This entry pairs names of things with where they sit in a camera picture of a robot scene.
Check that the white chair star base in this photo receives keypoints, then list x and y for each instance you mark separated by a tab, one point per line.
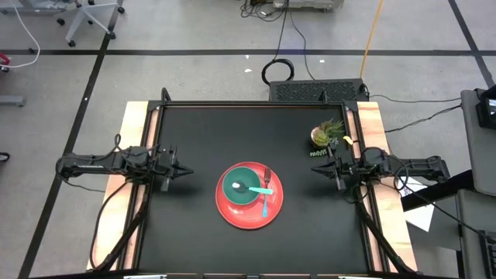
87	11

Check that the black screen device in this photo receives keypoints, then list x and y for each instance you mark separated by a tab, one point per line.
486	112

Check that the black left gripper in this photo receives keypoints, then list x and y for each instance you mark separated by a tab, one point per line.
166	166

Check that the light wooden board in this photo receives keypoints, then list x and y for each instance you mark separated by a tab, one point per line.
133	120
372	120

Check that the black computer tower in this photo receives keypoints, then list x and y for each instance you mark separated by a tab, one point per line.
310	91

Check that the teal ribbed bowl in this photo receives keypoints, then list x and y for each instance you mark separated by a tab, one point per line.
244	197

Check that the grey desk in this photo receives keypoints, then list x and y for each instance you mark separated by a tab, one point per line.
470	232
476	155

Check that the yellow tag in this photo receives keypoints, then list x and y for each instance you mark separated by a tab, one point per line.
348	140

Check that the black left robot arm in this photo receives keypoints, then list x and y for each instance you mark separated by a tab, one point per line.
97	164

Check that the succulent plant in brown pot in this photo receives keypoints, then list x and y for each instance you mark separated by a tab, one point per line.
321	137

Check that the black aluminium table frame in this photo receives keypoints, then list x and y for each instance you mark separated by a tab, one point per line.
252	104

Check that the black keyboard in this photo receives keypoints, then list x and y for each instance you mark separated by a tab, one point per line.
489	248

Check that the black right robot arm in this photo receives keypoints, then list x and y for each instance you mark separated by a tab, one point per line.
410	166

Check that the red round plate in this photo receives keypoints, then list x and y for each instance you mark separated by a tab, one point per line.
248	217

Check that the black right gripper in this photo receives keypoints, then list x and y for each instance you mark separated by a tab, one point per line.
343	164

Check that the black frame bracket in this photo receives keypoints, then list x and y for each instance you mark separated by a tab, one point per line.
323	97
165	96

